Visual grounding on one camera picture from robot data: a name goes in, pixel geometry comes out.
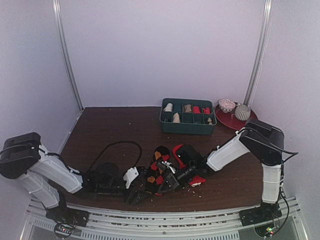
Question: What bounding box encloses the black argyle sock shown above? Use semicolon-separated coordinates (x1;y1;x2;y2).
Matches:
144;145;177;195

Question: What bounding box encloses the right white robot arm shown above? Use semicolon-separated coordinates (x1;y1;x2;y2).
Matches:
157;119;298;221

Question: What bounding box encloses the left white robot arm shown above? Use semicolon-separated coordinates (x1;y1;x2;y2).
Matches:
0;132;150;222

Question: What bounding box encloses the green divided organizer box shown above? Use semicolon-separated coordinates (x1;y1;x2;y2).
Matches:
159;98;217;135

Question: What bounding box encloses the red rolled sock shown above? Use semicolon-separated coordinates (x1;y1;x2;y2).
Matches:
192;105;202;114

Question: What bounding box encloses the red plate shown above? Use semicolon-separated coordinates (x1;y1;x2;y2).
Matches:
214;102;258;130

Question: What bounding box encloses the beige rolled sock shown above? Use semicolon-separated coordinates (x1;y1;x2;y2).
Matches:
163;102;173;112

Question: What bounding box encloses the red patterned bowl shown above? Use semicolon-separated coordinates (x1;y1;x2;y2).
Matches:
218;98;236;113

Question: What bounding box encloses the striped ceramic cup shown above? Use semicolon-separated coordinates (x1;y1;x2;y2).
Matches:
234;104;251;121

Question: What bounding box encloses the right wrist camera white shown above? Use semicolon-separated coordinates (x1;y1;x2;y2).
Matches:
156;161;176;174

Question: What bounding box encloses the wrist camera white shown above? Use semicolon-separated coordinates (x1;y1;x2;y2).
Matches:
156;161;176;174
122;167;139;189

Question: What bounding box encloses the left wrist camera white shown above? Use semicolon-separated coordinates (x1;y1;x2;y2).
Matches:
122;167;139;189

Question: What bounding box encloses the black braided cable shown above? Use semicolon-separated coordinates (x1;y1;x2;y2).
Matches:
88;141;143;176

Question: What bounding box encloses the aluminium front rail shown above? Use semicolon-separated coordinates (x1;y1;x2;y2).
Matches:
18;197;311;240

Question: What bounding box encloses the right aluminium frame post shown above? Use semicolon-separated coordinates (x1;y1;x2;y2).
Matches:
243;0;273;107

